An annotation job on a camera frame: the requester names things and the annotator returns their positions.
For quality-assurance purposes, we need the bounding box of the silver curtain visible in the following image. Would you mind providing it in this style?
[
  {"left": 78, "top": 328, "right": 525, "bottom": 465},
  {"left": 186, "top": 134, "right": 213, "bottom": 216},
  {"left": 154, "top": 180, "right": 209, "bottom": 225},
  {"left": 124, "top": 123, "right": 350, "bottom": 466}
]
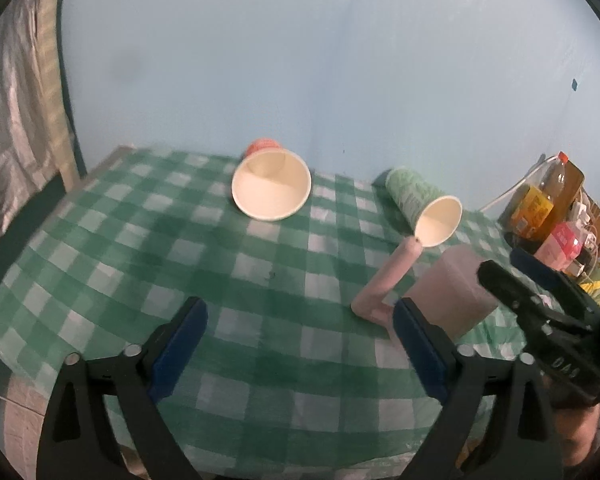
[{"left": 0, "top": 0, "right": 67, "bottom": 257}]

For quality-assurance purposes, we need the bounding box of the green checkered tablecloth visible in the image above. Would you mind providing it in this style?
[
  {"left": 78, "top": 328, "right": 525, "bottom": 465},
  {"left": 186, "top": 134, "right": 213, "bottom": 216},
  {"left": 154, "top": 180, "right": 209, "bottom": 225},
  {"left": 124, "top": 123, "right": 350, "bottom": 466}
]
[{"left": 0, "top": 145, "right": 533, "bottom": 467}]

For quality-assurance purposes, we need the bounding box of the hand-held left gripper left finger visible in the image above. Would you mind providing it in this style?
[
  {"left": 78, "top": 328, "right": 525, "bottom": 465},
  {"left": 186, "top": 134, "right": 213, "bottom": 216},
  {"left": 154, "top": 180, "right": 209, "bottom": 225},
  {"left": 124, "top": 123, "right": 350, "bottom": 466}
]
[{"left": 36, "top": 297, "right": 209, "bottom": 480}]

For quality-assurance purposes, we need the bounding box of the plastic bottle with yellow label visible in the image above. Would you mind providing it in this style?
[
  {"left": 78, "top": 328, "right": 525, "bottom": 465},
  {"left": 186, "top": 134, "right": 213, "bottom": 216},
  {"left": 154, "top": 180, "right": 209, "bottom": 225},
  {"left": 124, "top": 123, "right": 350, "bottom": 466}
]
[{"left": 499, "top": 151, "right": 577, "bottom": 241}]

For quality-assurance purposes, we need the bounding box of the person's right forearm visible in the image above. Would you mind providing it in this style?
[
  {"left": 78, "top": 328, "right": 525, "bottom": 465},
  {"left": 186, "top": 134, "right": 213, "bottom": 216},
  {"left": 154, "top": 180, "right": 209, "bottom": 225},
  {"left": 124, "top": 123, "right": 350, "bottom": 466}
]
[{"left": 544, "top": 375, "right": 600, "bottom": 468}]

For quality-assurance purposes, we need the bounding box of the yellow green packet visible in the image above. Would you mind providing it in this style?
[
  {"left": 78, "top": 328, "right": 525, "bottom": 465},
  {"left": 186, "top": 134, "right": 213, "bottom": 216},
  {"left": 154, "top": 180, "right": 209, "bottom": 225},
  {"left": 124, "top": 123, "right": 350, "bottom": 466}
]
[{"left": 579, "top": 260, "right": 600, "bottom": 307}]

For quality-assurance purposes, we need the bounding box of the white cable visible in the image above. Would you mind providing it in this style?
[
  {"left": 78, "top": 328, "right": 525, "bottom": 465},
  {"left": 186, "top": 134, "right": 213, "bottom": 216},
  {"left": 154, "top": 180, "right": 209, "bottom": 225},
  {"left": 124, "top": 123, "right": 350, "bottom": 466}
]
[{"left": 479, "top": 156, "right": 557, "bottom": 214}]

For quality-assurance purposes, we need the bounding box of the beige striped cloth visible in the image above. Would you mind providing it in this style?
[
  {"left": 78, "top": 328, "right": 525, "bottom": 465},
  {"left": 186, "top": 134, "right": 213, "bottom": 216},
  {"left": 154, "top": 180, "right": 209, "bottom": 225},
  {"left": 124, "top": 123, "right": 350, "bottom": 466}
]
[{"left": 29, "top": 0, "right": 82, "bottom": 196}]

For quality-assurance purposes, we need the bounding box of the brown cardboard box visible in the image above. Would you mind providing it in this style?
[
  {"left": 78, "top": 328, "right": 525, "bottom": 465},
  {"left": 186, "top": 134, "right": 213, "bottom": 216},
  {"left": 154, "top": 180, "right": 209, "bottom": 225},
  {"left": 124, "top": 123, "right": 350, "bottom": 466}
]
[{"left": 547, "top": 159, "right": 587, "bottom": 256}]

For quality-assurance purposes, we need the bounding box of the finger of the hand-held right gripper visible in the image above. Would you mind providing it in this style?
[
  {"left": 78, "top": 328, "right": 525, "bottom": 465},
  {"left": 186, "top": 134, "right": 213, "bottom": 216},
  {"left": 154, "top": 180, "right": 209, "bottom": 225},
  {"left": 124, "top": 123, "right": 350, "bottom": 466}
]
[
  {"left": 509, "top": 247, "right": 600, "bottom": 322},
  {"left": 477, "top": 259, "right": 600, "bottom": 407}
]

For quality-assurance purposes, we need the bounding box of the white power strip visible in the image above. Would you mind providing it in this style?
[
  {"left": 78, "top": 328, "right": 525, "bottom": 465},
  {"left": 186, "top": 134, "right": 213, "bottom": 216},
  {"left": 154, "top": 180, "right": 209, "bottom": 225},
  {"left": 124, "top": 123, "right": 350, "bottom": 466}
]
[{"left": 569, "top": 199, "right": 600, "bottom": 277}]

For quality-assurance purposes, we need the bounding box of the green paper cup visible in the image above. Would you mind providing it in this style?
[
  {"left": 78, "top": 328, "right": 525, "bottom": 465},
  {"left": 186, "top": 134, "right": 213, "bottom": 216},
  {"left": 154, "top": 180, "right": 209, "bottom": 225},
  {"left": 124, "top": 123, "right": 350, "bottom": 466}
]
[{"left": 384, "top": 166, "right": 464, "bottom": 248}]

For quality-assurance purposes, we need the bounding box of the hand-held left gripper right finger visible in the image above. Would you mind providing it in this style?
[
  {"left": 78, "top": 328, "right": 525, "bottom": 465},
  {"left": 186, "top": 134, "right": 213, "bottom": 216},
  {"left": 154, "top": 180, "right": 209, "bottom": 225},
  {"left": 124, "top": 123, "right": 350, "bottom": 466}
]
[{"left": 391, "top": 298, "right": 564, "bottom": 480}]

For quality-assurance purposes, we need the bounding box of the orange paper cup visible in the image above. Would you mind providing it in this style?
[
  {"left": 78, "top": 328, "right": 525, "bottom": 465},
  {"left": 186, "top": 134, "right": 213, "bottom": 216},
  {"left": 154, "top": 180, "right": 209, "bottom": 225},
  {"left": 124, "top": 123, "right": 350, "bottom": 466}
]
[{"left": 231, "top": 139, "right": 312, "bottom": 222}]

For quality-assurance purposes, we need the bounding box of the pink labelled bottle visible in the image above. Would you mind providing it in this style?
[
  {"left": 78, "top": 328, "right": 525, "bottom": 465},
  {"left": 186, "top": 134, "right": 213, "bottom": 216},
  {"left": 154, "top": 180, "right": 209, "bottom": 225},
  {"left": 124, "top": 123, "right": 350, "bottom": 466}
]
[{"left": 536, "top": 222, "right": 584, "bottom": 272}]

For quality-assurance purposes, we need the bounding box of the pink mug with handle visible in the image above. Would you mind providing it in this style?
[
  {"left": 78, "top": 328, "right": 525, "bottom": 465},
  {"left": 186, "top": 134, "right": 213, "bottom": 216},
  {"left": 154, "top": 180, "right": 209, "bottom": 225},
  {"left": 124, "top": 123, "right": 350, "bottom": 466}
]
[{"left": 351, "top": 237, "right": 501, "bottom": 341}]

